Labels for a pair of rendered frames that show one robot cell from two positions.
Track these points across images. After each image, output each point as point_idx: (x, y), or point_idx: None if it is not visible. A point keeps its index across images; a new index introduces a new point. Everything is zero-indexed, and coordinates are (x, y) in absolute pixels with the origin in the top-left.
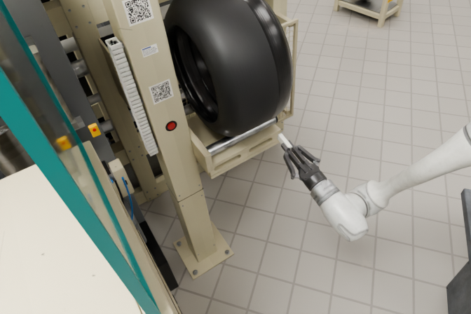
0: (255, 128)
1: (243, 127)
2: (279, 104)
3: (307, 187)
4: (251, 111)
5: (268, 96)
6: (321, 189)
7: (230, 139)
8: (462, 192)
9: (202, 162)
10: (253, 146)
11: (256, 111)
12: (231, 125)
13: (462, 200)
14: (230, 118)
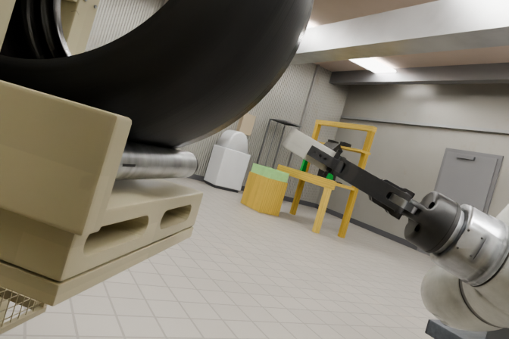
0: (174, 156)
1: (260, 44)
2: (292, 51)
3: (438, 231)
4: None
5: None
6: (485, 216)
7: (135, 148)
8: (428, 328)
9: (48, 183)
10: (171, 206)
11: (298, 7)
12: (239, 17)
13: (441, 337)
14: None
